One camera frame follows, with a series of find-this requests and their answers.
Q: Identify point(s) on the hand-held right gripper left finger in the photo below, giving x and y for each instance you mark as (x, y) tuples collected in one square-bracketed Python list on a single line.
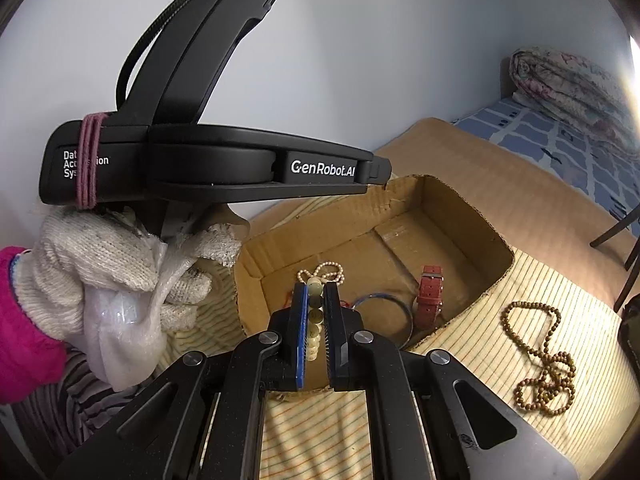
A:
[(300, 330)]

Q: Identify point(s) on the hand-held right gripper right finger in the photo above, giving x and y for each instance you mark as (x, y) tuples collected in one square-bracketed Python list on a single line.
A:
[(330, 330)]

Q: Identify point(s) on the blue patterned bed sheet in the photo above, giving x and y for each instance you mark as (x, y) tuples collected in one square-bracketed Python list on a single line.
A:
[(550, 135)]

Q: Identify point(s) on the striped purple clothing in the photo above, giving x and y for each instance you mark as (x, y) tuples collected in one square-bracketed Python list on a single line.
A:
[(75, 410)]

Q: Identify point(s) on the black printed snack bag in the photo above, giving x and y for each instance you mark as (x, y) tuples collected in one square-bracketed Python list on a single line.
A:
[(631, 330)]

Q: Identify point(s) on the person's left forearm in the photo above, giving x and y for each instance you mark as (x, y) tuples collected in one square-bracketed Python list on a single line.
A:
[(25, 350)]

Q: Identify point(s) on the thin dark bangle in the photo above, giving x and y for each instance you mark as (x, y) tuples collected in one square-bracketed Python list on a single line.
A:
[(380, 296)]

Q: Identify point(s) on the brown cardboard box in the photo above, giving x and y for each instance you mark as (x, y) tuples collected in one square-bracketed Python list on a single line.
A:
[(435, 210)]

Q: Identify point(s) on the clear plastic bag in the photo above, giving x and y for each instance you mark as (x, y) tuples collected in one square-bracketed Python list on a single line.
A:
[(120, 350)]

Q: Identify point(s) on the folded floral quilt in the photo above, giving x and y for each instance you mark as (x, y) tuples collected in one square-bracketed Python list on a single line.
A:
[(565, 85)]

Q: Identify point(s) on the person's left hand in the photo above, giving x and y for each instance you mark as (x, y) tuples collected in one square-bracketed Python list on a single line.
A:
[(90, 260)]

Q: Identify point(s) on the dark chair legs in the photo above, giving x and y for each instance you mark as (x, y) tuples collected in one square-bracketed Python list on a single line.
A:
[(615, 230)]

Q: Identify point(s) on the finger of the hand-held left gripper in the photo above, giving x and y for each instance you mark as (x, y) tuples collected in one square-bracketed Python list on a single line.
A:
[(381, 170)]

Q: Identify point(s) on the yellow striped bed sheet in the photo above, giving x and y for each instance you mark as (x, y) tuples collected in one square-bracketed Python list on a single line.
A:
[(475, 350)]

